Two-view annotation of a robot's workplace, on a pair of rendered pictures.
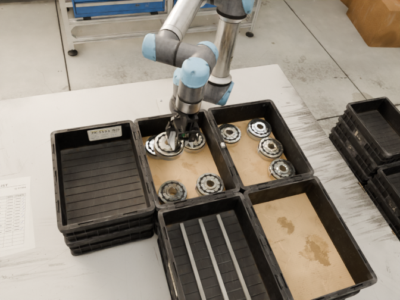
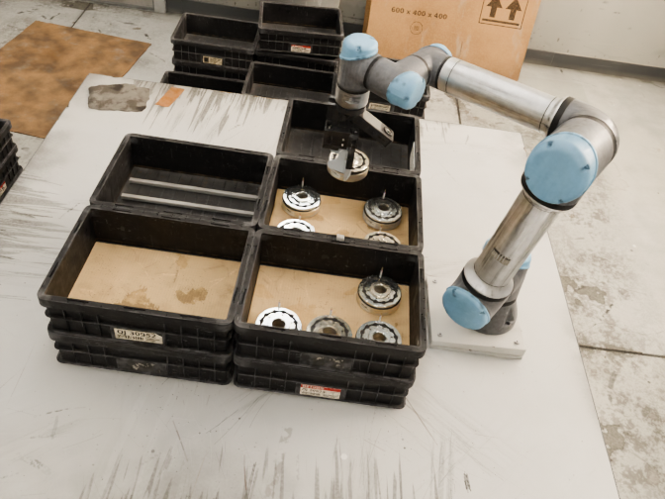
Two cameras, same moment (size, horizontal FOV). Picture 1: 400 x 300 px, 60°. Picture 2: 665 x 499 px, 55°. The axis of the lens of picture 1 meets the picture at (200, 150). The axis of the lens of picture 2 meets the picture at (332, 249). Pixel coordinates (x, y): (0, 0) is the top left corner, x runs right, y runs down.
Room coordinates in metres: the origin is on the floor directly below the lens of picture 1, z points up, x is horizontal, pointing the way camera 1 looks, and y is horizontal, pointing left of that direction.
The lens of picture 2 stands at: (1.26, -1.11, 1.96)
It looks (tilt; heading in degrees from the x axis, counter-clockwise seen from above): 44 degrees down; 114
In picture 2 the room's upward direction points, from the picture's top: 10 degrees clockwise
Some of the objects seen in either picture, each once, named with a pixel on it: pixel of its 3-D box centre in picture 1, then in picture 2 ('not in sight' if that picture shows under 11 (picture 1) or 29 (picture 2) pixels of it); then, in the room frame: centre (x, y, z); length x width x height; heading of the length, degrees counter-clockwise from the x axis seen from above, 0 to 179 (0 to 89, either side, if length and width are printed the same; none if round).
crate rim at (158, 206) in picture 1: (184, 155); (343, 203); (0.76, 0.05, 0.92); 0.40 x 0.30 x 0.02; 26
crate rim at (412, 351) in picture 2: (258, 141); (334, 289); (0.89, -0.22, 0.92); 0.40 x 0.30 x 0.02; 26
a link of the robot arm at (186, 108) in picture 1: (190, 100); (351, 94); (0.73, 0.06, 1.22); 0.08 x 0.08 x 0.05
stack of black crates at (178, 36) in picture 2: not in sight; (218, 62); (-0.60, 1.28, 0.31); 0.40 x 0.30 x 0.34; 27
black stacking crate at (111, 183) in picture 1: (102, 178); (348, 150); (0.62, 0.32, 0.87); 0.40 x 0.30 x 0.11; 26
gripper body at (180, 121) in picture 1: (186, 121); (344, 123); (0.72, 0.06, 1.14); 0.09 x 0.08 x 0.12; 26
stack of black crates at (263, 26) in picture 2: not in sight; (297, 61); (-0.25, 1.46, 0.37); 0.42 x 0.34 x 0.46; 27
